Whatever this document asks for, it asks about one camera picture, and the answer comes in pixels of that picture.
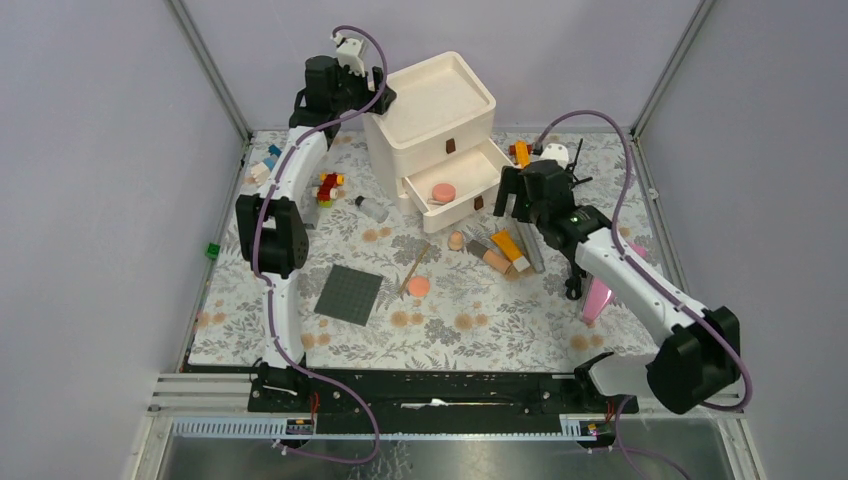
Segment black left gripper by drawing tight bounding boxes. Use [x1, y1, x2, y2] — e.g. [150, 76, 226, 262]
[330, 59, 395, 115]

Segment pink round makeup puff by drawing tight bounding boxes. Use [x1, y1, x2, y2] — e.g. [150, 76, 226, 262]
[431, 182, 457, 205]

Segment white drawer organizer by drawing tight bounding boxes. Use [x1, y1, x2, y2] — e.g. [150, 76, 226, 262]
[363, 51, 510, 233]

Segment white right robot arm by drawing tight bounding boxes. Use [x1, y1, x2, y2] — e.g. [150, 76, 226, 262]
[493, 160, 753, 414]

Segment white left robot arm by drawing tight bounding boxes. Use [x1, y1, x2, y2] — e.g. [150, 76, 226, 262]
[236, 55, 397, 411]

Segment beige makeup sponge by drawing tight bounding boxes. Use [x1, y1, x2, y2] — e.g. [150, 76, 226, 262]
[447, 231, 465, 251]

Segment orange round makeup puff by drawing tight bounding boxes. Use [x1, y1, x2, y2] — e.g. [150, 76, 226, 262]
[406, 276, 431, 298]

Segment gold thin makeup pencil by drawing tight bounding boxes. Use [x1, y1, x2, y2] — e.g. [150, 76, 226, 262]
[398, 243, 431, 297]

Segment yellow red toy brick car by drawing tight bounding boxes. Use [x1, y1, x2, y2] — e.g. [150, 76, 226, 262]
[508, 141, 533, 169]

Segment silver toy microphone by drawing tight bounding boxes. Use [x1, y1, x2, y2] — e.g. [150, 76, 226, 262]
[513, 219, 545, 274]

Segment orange white cream tube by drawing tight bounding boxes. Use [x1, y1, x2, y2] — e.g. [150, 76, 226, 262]
[490, 230, 531, 272]

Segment beige foundation bottle grey cap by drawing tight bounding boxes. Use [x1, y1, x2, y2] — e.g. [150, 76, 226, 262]
[466, 240, 514, 275]

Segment red green white brick toy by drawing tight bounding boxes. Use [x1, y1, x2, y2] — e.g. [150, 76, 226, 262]
[312, 172, 345, 208]

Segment blue white stacked bricks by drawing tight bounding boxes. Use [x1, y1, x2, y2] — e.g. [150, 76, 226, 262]
[249, 144, 282, 186]

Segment grey brick pillar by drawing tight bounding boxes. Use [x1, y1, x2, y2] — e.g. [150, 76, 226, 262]
[302, 205, 319, 230]

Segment clear bottle black cap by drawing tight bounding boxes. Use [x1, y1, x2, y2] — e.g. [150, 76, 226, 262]
[354, 196, 389, 223]

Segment pink plastic scoop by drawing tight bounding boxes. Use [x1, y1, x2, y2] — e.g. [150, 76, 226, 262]
[576, 238, 648, 324]

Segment dark grey brick baseplate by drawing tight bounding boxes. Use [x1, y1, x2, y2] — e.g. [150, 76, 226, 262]
[314, 265, 383, 326]

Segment green small cube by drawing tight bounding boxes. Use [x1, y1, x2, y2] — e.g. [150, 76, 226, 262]
[205, 243, 220, 260]

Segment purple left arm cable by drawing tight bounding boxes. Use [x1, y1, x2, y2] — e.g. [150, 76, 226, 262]
[250, 25, 390, 466]

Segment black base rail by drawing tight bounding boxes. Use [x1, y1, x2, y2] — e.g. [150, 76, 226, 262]
[248, 363, 639, 435]

